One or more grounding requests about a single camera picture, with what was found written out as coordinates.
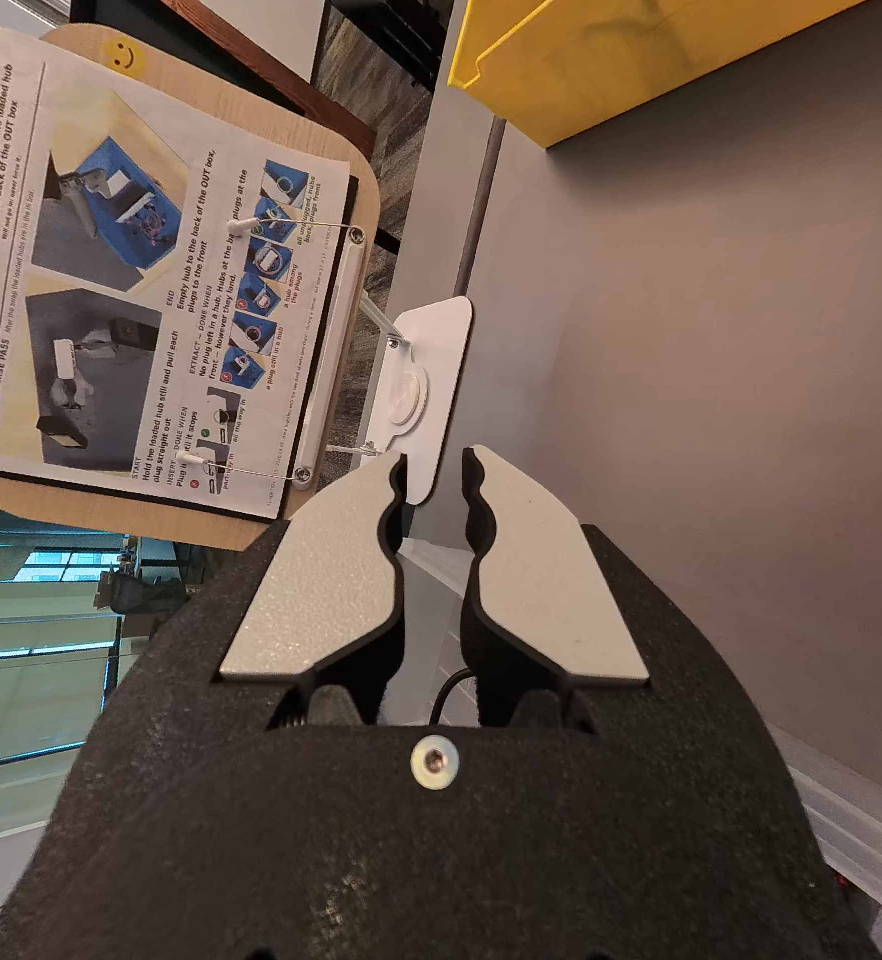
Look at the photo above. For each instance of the large glass window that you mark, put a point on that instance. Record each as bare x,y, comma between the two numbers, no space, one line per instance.
36,645

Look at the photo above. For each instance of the white stand base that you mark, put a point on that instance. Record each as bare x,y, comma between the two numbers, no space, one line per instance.
438,338

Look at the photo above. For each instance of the yellow smiley sticker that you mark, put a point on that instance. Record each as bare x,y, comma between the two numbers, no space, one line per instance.
123,57

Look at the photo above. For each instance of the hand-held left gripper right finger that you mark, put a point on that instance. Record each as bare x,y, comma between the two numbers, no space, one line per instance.
553,600

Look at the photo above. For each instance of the yellow plastic bin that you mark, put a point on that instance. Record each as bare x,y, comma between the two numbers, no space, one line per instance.
591,45

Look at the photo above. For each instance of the clear plastic bin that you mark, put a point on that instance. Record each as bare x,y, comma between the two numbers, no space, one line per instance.
861,825

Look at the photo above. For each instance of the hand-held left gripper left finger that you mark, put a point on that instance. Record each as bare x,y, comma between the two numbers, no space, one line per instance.
314,600

